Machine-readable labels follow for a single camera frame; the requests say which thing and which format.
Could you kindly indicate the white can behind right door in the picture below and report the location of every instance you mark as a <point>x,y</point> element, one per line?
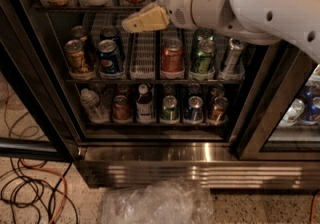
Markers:
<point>291,116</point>

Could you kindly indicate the copper can bottom back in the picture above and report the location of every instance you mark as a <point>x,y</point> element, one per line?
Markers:
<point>217,90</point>

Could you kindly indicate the stainless steel display fridge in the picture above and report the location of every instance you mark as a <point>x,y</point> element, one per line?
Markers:
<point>126,153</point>

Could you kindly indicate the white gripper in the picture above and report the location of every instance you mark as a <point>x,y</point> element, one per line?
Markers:
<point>180,3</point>

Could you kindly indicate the red can middle shelf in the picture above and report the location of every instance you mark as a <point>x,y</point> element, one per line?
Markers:
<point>172,55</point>

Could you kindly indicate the clear water bottle bottom shelf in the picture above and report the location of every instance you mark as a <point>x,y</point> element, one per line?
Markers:
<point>93,106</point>

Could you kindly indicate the gold can middle back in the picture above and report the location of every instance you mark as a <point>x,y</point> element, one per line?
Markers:
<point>80,32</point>

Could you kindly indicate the orange can bottom front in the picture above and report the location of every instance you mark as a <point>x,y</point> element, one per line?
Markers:
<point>121,108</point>

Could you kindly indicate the blue can behind right door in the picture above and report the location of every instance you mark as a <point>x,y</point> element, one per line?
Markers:
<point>310,95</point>

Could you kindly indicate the green can middle front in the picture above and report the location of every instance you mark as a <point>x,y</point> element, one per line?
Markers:
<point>202,56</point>

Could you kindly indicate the crumpled clear plastic bag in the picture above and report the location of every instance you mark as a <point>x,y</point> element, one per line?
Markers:
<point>174,201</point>

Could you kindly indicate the open fridge door left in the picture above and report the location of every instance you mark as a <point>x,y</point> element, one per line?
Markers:
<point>34,123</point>

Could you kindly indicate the blue can bottom back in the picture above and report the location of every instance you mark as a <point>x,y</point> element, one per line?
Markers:
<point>193,89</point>

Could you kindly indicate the gold can middle front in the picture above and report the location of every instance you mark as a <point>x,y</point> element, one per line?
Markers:
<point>77,57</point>

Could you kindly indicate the green can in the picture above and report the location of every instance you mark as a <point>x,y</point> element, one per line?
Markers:
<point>169,108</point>
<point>202,34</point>
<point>202,56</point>

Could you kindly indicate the blue can bottom front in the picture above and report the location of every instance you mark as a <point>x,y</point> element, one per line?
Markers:
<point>194,109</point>

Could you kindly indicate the dark juice bottle white cap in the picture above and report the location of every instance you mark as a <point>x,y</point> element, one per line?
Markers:
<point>144,104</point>

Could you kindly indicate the blue pepsi can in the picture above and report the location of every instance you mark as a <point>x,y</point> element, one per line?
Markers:
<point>109,56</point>
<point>110,32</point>

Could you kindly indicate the green can bottom front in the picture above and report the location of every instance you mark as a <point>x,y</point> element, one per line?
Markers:
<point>169,108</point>

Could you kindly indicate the gold can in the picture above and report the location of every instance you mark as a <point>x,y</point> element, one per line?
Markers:
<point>77,57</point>
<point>80,32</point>

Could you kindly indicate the blue pepsi can front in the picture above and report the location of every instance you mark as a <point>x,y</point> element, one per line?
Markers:
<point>109,56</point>

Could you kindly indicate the copper can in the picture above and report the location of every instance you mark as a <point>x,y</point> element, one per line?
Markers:
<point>218,109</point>
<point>217,90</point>

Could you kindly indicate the silver tilted can middle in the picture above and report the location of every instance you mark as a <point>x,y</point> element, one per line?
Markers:
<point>232,55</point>

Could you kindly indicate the glass fridge door right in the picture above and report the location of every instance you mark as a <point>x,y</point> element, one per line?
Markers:
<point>285,73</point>

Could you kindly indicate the green can middle back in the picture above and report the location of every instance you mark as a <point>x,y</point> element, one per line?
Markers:
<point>202,34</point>

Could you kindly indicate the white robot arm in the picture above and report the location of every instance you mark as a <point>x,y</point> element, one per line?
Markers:
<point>260,22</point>

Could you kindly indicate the copper can bottom front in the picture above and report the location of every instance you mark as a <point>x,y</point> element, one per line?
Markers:
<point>218,109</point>

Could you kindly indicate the blue pepsi can back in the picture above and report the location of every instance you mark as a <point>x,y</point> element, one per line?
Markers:
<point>110,32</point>

